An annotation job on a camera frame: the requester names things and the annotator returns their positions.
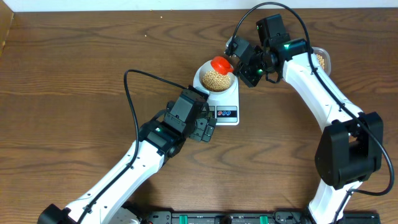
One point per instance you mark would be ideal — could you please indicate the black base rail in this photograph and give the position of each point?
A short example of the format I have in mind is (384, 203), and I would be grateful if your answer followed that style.
(131, 213)

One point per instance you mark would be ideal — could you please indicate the light grey round bowl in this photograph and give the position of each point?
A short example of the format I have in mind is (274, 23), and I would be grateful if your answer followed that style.
(206, 67)

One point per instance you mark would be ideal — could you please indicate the cardboard box edge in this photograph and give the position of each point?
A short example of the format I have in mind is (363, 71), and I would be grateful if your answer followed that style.
(6, 17)

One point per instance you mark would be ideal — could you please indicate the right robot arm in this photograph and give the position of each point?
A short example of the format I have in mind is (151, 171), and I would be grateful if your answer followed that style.
(350, 148)

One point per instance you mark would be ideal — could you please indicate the clear container of soybeans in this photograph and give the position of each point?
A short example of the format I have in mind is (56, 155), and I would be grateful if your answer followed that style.
(323, 59)

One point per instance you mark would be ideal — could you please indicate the red plastic measuring scoop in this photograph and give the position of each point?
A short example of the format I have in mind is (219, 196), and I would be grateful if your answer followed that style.
(221, 65)

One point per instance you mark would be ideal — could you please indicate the soybeans pile in bowl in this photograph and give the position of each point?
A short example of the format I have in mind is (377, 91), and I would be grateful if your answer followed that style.
(216, 82)

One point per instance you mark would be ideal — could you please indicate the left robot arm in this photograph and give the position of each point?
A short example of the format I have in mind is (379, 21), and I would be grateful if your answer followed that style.
(156, 143)

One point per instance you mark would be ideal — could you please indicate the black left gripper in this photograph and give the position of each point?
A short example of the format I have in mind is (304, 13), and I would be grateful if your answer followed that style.
(200, 132)

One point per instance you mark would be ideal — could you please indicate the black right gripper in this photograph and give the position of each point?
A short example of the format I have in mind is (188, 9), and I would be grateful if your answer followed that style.
(250, 80)

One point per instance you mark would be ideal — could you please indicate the white digital kitchen scale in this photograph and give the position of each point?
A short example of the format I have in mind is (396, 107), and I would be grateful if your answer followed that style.
(224, 106)

